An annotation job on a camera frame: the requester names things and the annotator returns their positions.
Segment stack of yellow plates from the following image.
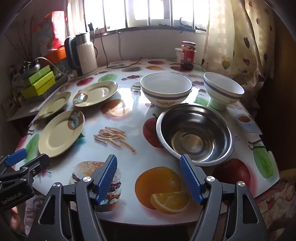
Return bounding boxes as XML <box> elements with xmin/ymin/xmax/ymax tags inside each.
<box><xmin>73</xmin><ymin>81</ymin><xmax>119</xmax><ymax>107</ymax></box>

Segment yellow cloth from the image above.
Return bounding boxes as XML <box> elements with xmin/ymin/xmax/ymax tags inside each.
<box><xmin>279</xmin><ymin>169</ymin><xmax>296</xmax><ymax>180</ymax></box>

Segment striped storage basket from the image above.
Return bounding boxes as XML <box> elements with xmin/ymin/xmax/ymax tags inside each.
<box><xmin>20</xmin><ymin>70</ymin><xmax>70</xmax><ymax>101</ymax></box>

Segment dried twigs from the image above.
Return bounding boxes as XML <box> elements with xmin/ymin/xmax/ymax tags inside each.
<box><xmin>5</xmin><ymin>16</ymin><xmax>35</xmax><ymax>63</ymax></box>

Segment stainless steel bowl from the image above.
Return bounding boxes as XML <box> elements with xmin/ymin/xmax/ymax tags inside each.
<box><xmin>156</xmin><ymin>103</ymin><xmax>235</xmax><ymax>167</ymax></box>

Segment orange box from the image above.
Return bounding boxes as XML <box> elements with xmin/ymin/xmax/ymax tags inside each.
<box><xmin>44</xmin><ymin>47</ymin><xmax>67</xmax><ymax>63</ymax></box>

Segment large white blue-banded bowl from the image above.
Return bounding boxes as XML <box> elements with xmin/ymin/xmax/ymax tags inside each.
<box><xmin>140</xmin><ymin>72</ymin><xmax>192</xmax><ymax>109</ymax></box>

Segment small footed blue-banded bowl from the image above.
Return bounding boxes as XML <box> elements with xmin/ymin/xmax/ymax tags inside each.
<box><xmin>203</xmin><ymin>72</ymin><xmax>245</xmax><ymax>111</ymax></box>

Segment barred window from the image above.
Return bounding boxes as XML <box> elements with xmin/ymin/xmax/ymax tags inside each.
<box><xmin>83</xmin><ymin>0</ymin><xmax>210</xmax><ymax>29</ymax></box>

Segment yellow-green patterned plate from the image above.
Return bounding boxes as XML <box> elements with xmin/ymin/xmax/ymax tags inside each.
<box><xmin>38</xmin><ymin>91</ymin><xmax>72</xmax><ymax>119</ymax></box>
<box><xmin>38</xmin><ymin>110</ymin><xmax>85</xmax><ymax>158</ymax></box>

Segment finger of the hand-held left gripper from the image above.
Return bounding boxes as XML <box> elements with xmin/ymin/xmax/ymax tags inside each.
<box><xmin>14</xmin><ymin>153</ymin><xmax>50</xmax><ymax>178</ymax></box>
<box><xmin>5</xmin><ymin>148</ymin><xmax>28</xmax><ymax>166</ymax></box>

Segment dark wooden cabinet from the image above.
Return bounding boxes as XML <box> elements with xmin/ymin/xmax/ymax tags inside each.
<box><xmin>254</xmin><ymin>23</ymin><xmax>296</xmax><ymax>176</ymax></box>

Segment glass jar with red label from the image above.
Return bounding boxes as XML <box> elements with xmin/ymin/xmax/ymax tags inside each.
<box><xmin>180</xmin><ymin>41</ymin><xmax>196</xmax><ymax>70</ymax></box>

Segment black power cable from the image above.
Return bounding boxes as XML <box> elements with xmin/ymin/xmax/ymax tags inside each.
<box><xmin>94</xmin><ymin>28</ymin><xmax>143</xmax><ymax>69</ymax></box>

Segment red printed bag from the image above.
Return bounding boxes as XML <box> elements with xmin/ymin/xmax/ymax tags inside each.
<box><xmin>35</xmin><ymin>10</ymin><xmax>67</xmax><ymax>50</ymax></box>

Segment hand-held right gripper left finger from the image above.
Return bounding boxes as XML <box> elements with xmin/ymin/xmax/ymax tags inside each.
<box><xmin>26</xmin><ymin>154</ymin><xmax>118</xmax><ymax>241</ymax></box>

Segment grey side shelf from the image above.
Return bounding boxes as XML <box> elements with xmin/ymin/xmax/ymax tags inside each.
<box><xmin>6</xmin><ymin>93</ymin><xmax>47</xmax><ymax>122</ymax></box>

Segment floral printed cloth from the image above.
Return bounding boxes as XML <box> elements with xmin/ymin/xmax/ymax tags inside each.
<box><xmin>254</xmin><ymin>178</ymin><xmax>296</xmax><ymax>232</ymax></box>

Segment heart printed curtain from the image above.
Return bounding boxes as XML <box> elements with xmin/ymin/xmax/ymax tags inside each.
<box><xmin>203</xmin><ymin>0</ymin><xmax>275</xmax><ymax>93</ymax></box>

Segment lime green box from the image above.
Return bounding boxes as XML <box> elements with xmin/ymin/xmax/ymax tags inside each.
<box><xmin>28</xmin><ymin>71</ymin><xmax>55</xmax><ymax>86</ymax></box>
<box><xmin>22</xmin><ymin>65</ymin><xmax>52</xmax><ymax>80</ymax></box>
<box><xmin>21</xmin><ymin>77</ymin><xmax>57</xmax><ymax>98</ymax></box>

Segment fruit printed tablecloth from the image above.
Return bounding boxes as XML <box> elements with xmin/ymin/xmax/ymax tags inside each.
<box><xmin>14</xmin><ymin>58</ymin><xmax>278</xmax><ymax>223</ymax></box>

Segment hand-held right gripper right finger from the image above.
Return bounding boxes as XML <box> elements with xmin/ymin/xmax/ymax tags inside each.
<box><xmin>180</xmin><ymin>155</ymin><xmax>270</xmax><ymax>241</ymax></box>

